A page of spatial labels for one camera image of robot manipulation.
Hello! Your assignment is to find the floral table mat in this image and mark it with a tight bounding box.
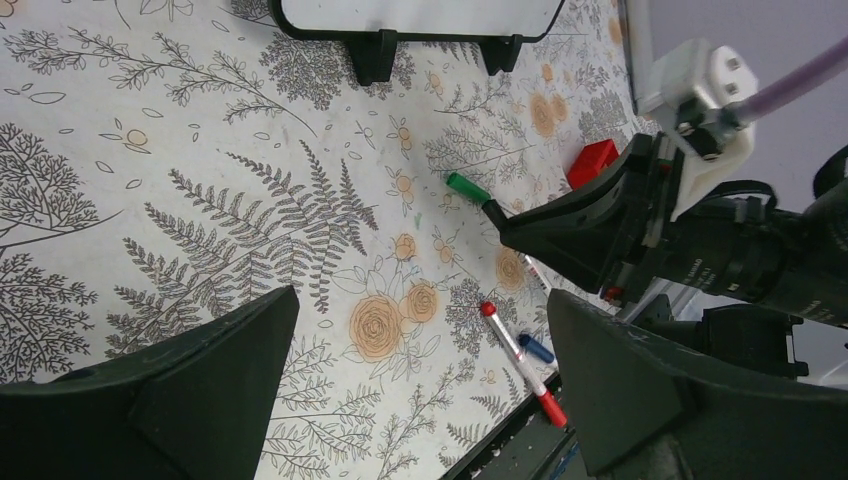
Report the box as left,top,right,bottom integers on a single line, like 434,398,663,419
1,1,647,479

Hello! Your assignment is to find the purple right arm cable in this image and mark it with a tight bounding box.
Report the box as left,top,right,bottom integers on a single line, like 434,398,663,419
731,36,848,127

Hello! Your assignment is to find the green capped marker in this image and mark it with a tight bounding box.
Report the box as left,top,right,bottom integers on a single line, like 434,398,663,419
446,172,492,204

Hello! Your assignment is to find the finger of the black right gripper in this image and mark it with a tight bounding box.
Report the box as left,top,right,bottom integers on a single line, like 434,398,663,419
507,149,646,293

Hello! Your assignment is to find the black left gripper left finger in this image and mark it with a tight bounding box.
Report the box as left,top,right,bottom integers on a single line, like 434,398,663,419
1,286,299,479

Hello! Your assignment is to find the blue capped marker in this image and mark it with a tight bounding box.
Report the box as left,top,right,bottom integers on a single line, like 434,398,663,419
517,333,558,370

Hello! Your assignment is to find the black capped whiteboard marker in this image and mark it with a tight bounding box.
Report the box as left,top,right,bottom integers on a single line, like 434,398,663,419
482,199,552,296

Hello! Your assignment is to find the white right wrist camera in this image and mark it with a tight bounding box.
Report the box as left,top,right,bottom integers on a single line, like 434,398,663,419
638,39,759,221

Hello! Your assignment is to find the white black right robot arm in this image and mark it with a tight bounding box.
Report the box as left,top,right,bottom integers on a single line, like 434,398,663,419
483,134,847,326

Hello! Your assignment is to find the red plastic box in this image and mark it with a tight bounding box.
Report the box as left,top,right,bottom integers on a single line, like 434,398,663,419
566,139,619,190

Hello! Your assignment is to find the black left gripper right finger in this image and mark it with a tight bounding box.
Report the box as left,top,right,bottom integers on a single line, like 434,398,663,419
547,289,847,479

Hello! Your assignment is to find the red capped marker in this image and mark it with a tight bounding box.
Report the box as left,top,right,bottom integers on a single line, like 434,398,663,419
480,301,568,428

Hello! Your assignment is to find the small black-framed whiteboard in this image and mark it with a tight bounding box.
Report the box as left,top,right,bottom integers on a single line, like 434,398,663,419
269,0,565,86

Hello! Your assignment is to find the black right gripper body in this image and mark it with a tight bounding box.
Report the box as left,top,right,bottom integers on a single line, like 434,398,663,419
599,134,777,305

